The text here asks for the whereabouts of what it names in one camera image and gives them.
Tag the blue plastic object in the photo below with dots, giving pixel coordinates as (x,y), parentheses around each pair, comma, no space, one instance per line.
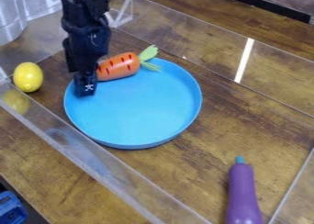
(13,210)

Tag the black bar in background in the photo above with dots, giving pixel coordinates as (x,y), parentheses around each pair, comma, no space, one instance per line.
(281,10)

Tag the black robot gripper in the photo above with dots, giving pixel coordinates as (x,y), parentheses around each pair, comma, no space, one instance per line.
(86,45)

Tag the yellow toy lemon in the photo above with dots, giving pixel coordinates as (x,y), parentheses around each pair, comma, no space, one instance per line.
(29,77)

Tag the blue round tray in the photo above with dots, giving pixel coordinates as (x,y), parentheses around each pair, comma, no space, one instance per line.
(141,111)

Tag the clear acrylic enclosure wall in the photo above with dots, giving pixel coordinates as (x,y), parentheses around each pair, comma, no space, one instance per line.
(252,59)

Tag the purple toy eggplant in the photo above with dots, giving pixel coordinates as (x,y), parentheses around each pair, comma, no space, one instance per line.
(244,209)

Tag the white sheer curtain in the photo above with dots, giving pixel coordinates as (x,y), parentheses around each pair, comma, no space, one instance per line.
(18,12)

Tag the orange toy carrot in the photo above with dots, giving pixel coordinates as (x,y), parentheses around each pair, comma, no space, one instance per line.
(126,64)

